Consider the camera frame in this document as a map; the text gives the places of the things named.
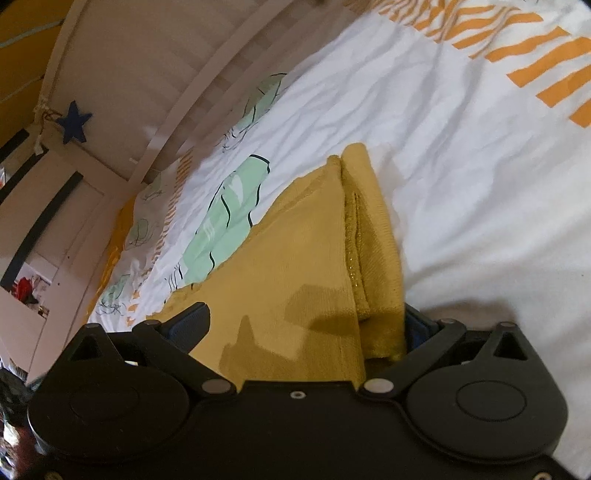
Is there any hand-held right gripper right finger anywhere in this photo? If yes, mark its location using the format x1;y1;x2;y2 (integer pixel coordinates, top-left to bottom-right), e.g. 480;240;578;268
360;305;532;398

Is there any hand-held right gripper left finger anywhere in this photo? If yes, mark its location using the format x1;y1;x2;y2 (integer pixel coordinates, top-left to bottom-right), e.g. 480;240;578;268
65;302;234;398

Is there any mustard yellow knit garment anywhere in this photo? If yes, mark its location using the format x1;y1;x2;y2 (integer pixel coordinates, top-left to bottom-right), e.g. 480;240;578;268
148;143;407;388

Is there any orange bed sheet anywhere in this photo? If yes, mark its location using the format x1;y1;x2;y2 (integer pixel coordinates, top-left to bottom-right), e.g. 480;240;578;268
90;203;139;315

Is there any white cabinet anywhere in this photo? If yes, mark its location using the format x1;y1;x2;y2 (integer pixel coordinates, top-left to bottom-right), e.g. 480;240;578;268
0;129;134;384

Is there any red cloth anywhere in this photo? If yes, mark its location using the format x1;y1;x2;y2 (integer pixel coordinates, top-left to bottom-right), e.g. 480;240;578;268
11;276;35;304

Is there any white printed duvet cover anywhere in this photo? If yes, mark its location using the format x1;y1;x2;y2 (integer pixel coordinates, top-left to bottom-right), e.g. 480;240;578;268
88;0;591;476

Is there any blue star decoration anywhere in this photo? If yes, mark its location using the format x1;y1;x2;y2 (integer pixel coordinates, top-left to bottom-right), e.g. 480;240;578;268
55;100;93;145

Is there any long black cabinet handle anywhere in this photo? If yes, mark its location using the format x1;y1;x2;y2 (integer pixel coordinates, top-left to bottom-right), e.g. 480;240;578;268
1;173;84;291

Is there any short black cabinet handle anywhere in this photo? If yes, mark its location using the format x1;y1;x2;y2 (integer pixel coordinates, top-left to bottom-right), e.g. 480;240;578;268
0;130;31;204

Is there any white knotted cord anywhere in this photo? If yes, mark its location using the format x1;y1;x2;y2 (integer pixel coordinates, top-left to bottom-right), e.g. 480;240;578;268
33;98;58;155

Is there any white slatted bed frame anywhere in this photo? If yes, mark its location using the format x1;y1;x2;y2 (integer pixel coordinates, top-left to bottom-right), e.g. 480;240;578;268
41;0;365;185

